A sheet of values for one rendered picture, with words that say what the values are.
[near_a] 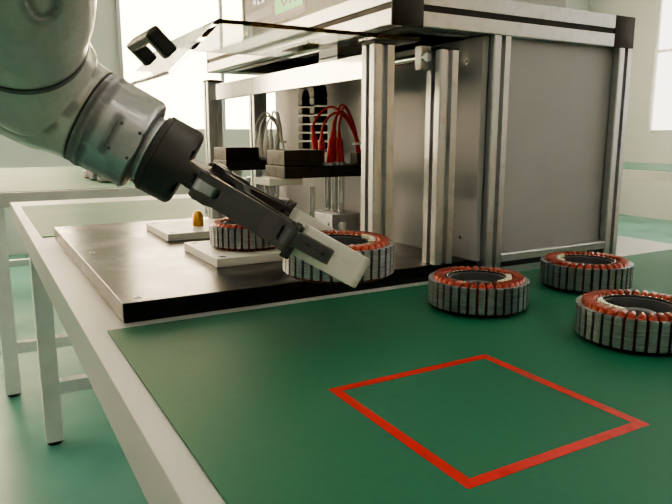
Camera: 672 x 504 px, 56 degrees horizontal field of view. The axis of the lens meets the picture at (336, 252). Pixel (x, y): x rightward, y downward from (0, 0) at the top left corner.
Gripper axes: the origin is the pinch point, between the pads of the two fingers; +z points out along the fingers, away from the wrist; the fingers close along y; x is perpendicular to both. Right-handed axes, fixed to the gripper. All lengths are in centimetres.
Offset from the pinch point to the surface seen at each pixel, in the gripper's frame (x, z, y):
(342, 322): -6.3, 4.6, -1.2
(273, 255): -7.0, -2.0, -24.3
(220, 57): 16, -24, -70
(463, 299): 2.0, 14.8, -0.9
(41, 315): -71, -39, -129
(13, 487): -109, -21, -106
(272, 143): 6, -8, -60
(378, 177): 9.1, 3.4, -15.5
